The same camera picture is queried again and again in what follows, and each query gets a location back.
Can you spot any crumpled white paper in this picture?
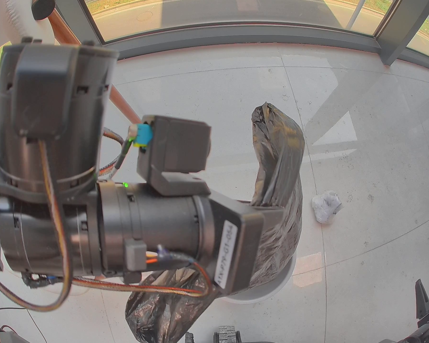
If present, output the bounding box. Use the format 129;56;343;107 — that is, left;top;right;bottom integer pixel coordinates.
312;190;344;224

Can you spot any white trash bin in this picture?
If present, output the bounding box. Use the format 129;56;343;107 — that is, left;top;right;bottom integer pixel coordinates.
222;252;297;305

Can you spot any white wooden chair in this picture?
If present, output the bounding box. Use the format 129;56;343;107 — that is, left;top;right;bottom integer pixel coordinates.
0;0;143;126

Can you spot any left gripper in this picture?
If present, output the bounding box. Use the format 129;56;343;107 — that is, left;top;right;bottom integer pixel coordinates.
97;182;285;297

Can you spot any window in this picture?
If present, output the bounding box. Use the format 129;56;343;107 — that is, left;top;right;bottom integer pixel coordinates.
0;0;429;101

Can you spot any black cable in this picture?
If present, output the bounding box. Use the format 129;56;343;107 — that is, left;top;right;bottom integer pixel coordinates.
0;308;40;340

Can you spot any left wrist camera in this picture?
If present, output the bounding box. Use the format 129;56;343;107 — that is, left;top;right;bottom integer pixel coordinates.
129;115;212;196

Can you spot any black plastic bag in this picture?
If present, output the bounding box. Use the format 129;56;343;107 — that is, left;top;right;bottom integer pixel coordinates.
125;101;306;343

